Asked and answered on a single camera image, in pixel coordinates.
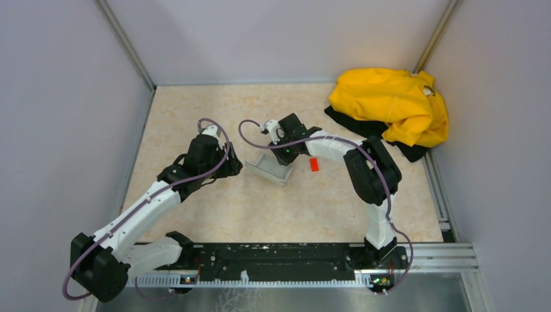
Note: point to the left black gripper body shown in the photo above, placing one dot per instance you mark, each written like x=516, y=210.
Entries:
x=229, y=168

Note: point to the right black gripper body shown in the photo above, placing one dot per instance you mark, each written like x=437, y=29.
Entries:
x=286, y=153

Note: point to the small red block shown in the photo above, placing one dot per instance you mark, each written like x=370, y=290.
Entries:
x=314, y=164

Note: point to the white cardboard box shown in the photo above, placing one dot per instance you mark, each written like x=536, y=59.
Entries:
x=268, y=168

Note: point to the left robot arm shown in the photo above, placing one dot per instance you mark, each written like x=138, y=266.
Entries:
x=104, y=262

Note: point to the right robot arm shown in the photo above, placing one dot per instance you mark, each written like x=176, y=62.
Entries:
x=372, y=171

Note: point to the black garment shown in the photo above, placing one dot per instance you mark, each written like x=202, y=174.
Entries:
x=369, y=129

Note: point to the yellow garment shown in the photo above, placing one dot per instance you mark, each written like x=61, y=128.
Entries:
x=407, y=103

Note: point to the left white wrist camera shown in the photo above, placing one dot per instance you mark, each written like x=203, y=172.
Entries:
x=212, y=131

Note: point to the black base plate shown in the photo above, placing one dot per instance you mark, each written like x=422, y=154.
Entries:
x=283, y=262

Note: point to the aluminium frame rail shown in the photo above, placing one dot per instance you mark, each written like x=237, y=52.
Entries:
x=422, y=259

